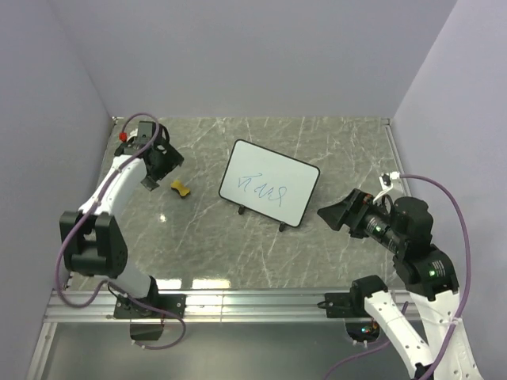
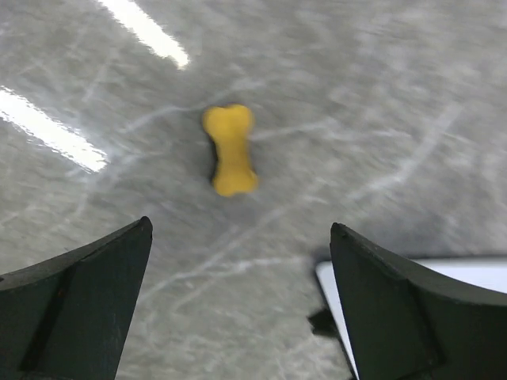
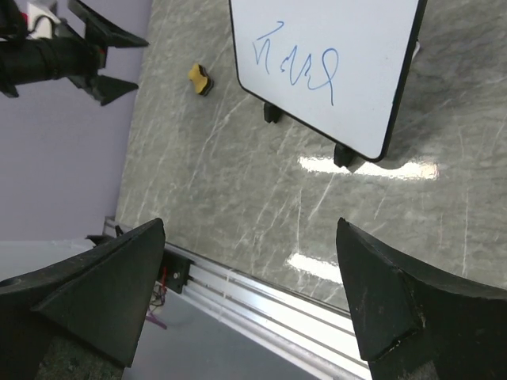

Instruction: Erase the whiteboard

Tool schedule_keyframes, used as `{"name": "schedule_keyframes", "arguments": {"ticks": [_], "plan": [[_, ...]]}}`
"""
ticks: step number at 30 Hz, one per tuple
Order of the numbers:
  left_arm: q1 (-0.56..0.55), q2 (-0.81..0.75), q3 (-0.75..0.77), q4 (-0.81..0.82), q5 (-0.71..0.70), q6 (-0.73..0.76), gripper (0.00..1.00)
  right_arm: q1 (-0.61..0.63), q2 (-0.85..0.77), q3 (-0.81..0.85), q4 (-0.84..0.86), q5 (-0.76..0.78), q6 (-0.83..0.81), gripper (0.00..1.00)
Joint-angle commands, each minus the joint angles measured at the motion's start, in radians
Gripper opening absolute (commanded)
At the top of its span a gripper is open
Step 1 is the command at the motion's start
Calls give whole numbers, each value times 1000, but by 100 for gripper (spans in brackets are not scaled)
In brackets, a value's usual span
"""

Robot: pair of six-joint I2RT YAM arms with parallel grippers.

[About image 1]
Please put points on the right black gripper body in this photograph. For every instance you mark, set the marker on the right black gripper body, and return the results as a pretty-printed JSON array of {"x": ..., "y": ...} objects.
[{"x": 370, "y": 218}]

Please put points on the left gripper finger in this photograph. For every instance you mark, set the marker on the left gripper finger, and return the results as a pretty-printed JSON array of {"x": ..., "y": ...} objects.
[
  {"x": 172, "y": 157},
  {"x": 149, "y": 184}
]

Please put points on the yellow black eraser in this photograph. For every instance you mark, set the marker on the yellow black eraser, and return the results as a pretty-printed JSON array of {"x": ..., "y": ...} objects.
[{"x": 178, "y": 187}]

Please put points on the small white whiteboard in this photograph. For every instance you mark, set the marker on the small white whiteboard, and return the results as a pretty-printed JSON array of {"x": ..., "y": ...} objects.
[{"x": 269, "y": 183}]

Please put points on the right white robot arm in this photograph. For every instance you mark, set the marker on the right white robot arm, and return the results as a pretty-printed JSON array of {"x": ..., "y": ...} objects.
[{"x": 404, "y": 227}]

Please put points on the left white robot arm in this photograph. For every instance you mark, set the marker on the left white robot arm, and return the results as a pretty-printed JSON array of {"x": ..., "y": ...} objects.
[{"x": 92, "y": 243}]

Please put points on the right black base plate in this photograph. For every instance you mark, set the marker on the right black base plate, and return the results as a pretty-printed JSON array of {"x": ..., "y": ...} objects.
[{"x": 345, "y": 305}]

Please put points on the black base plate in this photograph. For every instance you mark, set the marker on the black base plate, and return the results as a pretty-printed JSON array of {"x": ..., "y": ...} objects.
[
  {"x": 167, "y": 306},
  {"x": 345, "y": 305}
]

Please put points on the aluminium right side rail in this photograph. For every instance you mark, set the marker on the aluminium right side rail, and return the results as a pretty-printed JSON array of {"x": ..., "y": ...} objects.
[{"x": 386, "y": 122}]

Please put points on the aluminium rail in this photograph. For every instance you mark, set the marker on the aluminium rail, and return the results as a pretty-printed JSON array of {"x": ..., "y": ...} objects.
[
  {"x": 211, "y": 306},
  {"x": 386, "y": 122}
]

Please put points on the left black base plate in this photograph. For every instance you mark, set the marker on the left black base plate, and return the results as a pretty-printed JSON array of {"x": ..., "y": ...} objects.
[{"x": 167, "y": 306}]

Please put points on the aluminium front rail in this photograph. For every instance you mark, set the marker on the aluminium front rail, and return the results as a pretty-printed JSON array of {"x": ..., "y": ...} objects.
[{"x": 211, "y": 306}]

